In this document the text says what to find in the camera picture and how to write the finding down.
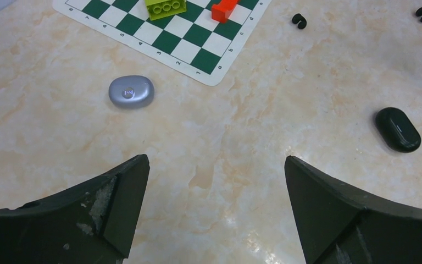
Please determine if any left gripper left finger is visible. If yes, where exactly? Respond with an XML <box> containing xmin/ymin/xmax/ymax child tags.
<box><xmin>0</xmin><ymin>154</ymin><xmax>150</xmax><ymax>263</ymax></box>

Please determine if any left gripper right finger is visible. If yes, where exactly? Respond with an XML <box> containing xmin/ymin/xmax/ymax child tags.
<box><xmin>285</xmin><ymin>156</ymin><xmax>422</xmax><ymax>263</ymax></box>

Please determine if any lavender earbud charging case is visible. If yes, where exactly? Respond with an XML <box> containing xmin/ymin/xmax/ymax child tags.
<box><xmin>108</xmin><ymin>75</ymin><xmax>155</xmax><ymax>109</ymax></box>

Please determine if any black earbud case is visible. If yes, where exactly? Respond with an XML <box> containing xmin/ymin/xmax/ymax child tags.
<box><xmin>374</xmin><ymin>107</ymin><xmax>421</xmax><ymax>153</ymax></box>

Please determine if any green white chessboard mat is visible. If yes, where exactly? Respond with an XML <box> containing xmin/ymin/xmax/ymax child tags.
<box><xmin>52</xmin><ymin>1</ymin><xmax>269</xmax><ymax>86</ymax></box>

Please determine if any black earbud upper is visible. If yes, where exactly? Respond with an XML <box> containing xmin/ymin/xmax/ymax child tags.
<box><xmin>292</xmin><ymin>13</ymin><xmax>307</xmax><ymax>30</ymax></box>

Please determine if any green white lego brick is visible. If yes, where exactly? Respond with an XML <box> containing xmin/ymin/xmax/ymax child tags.
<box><xmin>145</xmin><ymin>0</ymin><xmax>187</xmax><ymax>21</ymax></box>

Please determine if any red arch block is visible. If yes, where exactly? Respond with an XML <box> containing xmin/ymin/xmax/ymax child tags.
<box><xmin>211</xmin><ymin>0</ymin><xmax>239</xmax><ymax>24</ymax></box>

